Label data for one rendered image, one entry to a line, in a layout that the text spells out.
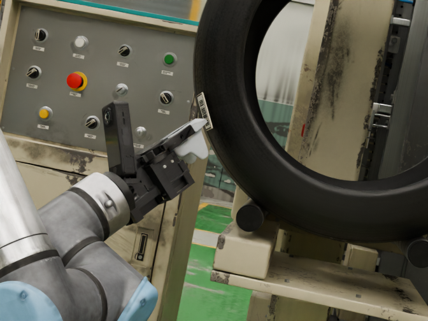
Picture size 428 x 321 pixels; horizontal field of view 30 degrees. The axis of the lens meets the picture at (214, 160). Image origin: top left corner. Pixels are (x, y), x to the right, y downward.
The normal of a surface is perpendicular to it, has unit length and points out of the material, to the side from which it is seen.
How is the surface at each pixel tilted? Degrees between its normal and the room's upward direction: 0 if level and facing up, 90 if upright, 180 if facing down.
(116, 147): 100
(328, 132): 90
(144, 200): 70
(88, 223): 77
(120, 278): 42
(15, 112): 90
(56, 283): 51
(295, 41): 90
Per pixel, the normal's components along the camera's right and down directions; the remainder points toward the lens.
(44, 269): 0.61, -0.46
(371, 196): -0.11, 0.22
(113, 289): 0.80, -0.39
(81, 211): 0.39, -0.42
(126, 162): 0.53, -0.18
